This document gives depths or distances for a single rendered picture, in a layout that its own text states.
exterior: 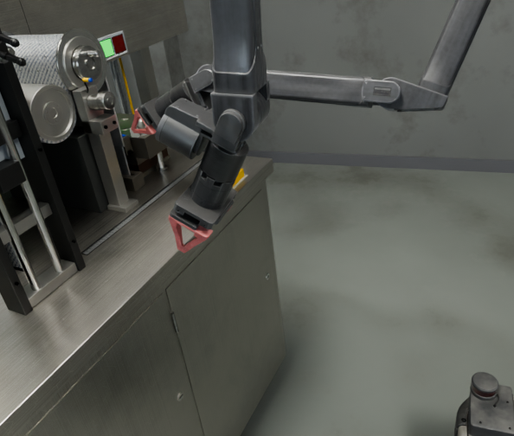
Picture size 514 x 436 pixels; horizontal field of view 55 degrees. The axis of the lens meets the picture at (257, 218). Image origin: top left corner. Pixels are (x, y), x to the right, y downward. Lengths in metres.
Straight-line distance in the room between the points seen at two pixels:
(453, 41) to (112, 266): 0.79
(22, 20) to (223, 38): 1.00
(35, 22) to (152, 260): 0.82
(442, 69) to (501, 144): 2.37
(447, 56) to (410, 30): 2.14
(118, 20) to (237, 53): 1.22
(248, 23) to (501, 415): 1.25
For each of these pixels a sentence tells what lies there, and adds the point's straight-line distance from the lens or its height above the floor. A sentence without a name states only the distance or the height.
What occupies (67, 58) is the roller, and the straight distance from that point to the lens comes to 1.19.
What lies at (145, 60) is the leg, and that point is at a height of 1.05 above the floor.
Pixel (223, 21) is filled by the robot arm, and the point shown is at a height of 1.38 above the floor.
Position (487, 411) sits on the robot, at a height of 0.28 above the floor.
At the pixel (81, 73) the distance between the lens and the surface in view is 1.20.
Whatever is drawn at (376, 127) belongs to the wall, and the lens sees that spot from 3.31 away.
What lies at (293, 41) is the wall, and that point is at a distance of 3.26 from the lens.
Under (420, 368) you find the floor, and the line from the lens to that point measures 2.00.
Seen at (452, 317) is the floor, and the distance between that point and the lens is 2.22.
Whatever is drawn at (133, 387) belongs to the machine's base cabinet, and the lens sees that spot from 1.11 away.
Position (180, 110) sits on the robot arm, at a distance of 0.69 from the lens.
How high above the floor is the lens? 1.47
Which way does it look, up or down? 31 degrees down
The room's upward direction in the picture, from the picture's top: 7 degrees counter-clockwise
